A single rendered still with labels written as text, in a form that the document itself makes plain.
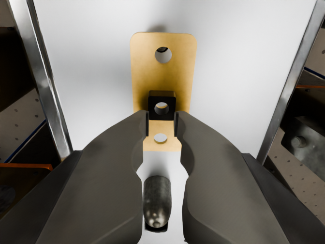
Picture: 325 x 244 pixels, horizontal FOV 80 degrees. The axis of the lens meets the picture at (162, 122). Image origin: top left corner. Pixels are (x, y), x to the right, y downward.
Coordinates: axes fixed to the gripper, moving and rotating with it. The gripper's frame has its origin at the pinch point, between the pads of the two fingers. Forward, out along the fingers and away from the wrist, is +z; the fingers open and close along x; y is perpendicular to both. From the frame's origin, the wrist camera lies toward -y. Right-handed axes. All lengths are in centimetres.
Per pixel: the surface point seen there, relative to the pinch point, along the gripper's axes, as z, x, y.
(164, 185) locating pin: 4.1, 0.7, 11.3
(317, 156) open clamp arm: 3.0, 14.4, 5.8
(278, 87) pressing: 5.3, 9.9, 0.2
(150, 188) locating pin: 3.6, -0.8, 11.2
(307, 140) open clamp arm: 4.4, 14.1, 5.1
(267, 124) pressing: 5.3, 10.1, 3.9
